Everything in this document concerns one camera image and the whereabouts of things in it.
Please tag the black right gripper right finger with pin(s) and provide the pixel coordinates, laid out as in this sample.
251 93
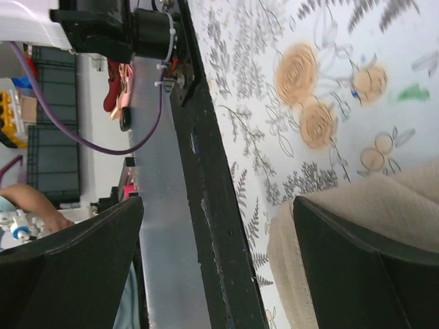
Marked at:
361 279

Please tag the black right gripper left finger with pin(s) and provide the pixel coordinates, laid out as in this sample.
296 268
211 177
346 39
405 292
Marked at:
68 270

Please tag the beige cloth napkin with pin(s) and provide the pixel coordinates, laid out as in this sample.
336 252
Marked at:
401 206

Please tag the person's hand in background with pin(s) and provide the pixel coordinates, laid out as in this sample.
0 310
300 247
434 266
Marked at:
30 200

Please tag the dark green storage crate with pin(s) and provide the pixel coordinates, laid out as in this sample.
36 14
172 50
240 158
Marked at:
53 159

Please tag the yellow toy block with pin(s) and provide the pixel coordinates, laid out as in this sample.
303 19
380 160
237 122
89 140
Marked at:
13 132

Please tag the floral patterned table mat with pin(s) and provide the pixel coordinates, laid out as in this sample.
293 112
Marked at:
315 94

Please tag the aluminium frame rail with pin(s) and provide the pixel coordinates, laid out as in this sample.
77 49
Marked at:
173 280

